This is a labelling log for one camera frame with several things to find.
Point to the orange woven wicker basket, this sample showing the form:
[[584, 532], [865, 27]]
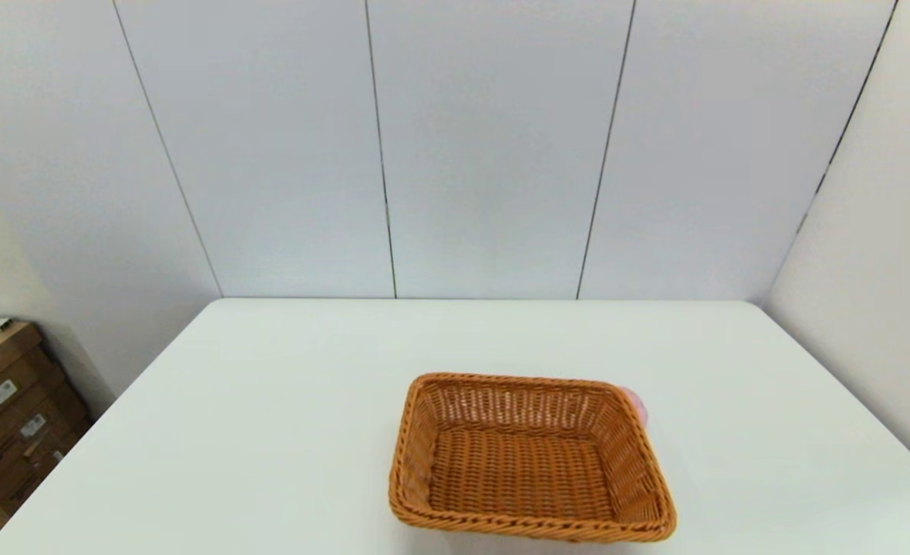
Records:
[[524, 470]]

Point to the pink toy peach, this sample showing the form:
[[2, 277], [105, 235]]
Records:
[[637, 407]]

